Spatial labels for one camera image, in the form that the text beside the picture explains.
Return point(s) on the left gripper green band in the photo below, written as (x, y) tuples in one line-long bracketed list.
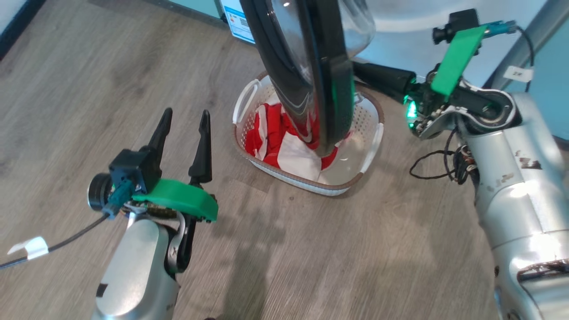
[(178, 198)]

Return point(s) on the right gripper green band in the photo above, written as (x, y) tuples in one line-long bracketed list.
[(458, 58)]

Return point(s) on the round black washing machine door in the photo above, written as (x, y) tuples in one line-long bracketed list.
[(311, 66)]

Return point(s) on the red and white garment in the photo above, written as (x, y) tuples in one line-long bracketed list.
[(284, 151)]

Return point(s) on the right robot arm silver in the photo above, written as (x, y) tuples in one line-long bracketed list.
[(520, 191)]

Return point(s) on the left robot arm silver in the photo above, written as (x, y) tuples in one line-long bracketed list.
[(133, 266)]

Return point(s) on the white washing machine body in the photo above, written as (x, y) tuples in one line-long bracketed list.
[(413, 40)]

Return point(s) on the white perforated laundry basket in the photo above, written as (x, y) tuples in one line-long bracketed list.
[(355, 151)]

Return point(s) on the blue energy label sticker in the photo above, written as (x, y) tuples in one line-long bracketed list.
[(238, 22)]

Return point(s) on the pale teal cabinet beside hinge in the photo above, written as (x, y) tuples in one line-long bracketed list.
[(195, 5)]

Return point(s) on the wide pale teal cabinet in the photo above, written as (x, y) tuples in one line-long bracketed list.
[(551, 53)]

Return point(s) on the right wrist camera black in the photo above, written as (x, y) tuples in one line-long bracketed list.
[(462, 20)]

